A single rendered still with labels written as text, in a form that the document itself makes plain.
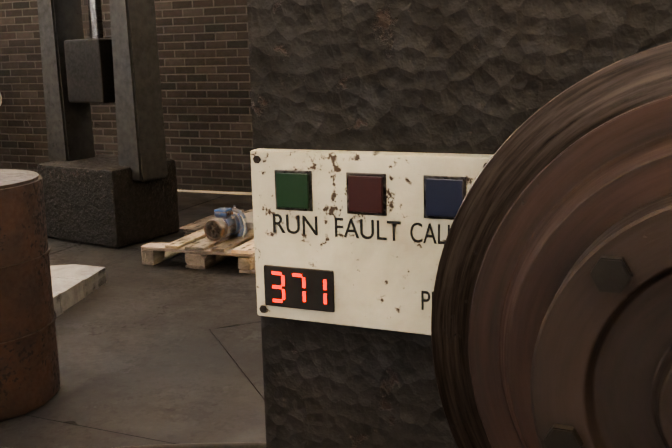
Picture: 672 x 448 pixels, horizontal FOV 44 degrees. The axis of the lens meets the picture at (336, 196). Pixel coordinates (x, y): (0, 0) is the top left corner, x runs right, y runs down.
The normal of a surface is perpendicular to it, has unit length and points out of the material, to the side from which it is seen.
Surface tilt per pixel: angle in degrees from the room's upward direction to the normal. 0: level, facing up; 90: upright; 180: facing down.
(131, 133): 90
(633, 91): 90
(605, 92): 90
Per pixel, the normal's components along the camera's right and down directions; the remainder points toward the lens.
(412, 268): -0.39, 0.18
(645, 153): -0.57, -0.73
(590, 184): -0.73, -0.61
